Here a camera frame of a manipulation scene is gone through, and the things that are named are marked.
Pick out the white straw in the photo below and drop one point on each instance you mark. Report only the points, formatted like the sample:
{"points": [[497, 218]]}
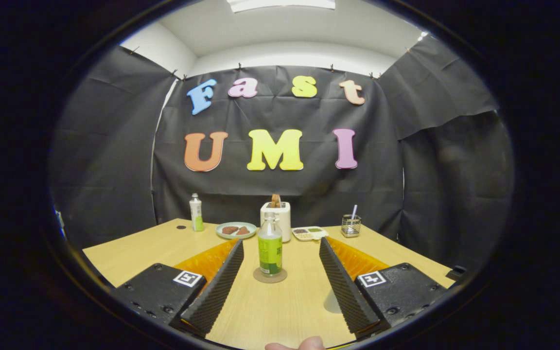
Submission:
{"points": [[354, 211]]}

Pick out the ceiling light panel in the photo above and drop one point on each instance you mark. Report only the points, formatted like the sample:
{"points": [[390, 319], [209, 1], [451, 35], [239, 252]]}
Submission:
{"points": [[280, 4]]}

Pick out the white cup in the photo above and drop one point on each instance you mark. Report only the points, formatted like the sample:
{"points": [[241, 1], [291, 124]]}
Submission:
{"points": [[332, 302]]}

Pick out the pale green plate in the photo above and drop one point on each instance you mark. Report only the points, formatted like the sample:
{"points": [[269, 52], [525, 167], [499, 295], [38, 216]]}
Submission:
{"points": [[236, 237]]}

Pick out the black backdrop cloth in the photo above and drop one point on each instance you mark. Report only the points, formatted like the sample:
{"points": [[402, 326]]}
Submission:
{"points": [[382, 160]]}

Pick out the wooden table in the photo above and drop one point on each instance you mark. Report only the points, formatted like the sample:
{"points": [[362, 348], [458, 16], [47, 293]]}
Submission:
{"points": [[289, 311]]}

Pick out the white divided snack tray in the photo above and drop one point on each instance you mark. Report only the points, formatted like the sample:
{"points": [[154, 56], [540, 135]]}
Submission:
{"points": [[310, 234]]}

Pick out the small white green bottle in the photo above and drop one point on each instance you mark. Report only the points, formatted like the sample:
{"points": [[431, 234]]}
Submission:
{"points": [[196, 214]]}

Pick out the clear juice bottle green label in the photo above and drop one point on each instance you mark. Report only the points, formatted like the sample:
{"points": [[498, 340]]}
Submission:
{"points": [[270, 253]]}

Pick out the brown food piece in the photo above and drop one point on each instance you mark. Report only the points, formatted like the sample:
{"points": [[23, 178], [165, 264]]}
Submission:
{"points": [[230, 230], [244, 231]]}

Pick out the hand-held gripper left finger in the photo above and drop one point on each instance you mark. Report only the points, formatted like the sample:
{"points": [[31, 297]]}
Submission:
{"points": [[217, 296]]}

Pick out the round brown coaster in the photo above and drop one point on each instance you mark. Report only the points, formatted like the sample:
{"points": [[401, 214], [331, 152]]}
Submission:
{"points": [[281, 277]]}

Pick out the black block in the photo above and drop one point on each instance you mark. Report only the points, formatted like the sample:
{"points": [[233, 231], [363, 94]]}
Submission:
{"points": [[456, 272]]}

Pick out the cream toaster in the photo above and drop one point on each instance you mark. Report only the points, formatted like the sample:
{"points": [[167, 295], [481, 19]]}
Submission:
{"points": [[286, 218]]}

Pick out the brown bread slice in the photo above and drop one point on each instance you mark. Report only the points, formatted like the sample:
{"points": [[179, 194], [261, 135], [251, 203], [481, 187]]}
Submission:
{"points": [[275, 201]]}

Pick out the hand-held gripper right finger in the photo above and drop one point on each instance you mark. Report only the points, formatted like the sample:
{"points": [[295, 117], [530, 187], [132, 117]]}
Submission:
{"points": [[348, 291]]}

